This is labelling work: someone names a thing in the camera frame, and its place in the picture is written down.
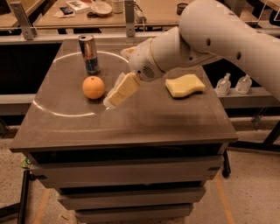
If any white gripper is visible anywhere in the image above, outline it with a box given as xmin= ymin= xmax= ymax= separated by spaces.
xmin=103 ymin=38 xmax=165 ymax=109

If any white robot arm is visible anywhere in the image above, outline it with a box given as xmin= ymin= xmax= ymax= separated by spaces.
xmin=103 ymin=0 xmax=280 ymax=109

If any orange fruit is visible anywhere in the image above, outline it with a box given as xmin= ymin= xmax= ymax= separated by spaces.
xmin=82 ymin=76 xmax=105 ymax=100

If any silver blue drink can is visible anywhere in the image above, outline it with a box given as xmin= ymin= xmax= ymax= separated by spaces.
xmin=79 ymin=34 xmax=100 ymax=75

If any white mug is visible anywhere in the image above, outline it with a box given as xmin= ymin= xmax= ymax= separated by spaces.
xmin=111 ymin=0 xmax=123 ymax=14

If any yellow sponge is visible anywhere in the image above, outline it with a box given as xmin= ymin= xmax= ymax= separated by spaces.
xmin=165 ymin=74 xmax=206 ymax=98

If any white bowl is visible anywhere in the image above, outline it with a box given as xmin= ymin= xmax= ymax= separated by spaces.
xmin=91 ymin=2 xmax=112 ymax=17

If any white booklet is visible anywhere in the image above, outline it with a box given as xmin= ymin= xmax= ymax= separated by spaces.
xmin=66 ymin=0 xmax=90 ymax=13

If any black mesh cup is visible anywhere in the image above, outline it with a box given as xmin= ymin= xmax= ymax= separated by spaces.
xmin=177 ymin=3 xmax=187 ymax=16

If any black phone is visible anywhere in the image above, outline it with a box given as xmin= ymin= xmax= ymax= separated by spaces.
xmin=59 ymin=7 xmax=74 ymax=15

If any grey drawer cabinet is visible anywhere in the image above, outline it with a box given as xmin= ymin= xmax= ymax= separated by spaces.
xmin=11 ymin=39 xmax=237 ymax=224

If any clear sanitizer bottle left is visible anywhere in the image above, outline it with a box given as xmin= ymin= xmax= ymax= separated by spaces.
xmin=215 ymin=73 xmax=231 ymax=96

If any clear sanitizer bottle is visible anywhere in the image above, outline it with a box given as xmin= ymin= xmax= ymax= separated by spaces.
xmin=235 ymin=74 xmax=252 ymax=94
xmin=215 ymin=73 xmax=231 ymax=96

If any clear sanitizer bottle right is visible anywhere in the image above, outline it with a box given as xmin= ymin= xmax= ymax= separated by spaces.
xmin=235 ymin=74 xmax=252 ymax=94

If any grey metal bracket middle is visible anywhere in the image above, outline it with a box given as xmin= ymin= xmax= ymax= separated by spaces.
xmin=124 ymin=0 xmax=135 ymax=38

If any grey metal bracket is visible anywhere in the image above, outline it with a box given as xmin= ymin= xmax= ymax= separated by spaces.
xmin=10 ymin=2 xmax=37 ymax=40
xmin=124 ymin=0 xmax=135 ymax=38

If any grey metal bracket left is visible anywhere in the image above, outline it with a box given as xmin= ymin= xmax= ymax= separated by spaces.
xmin=10 ymin=2 xmax=37 ymax=40

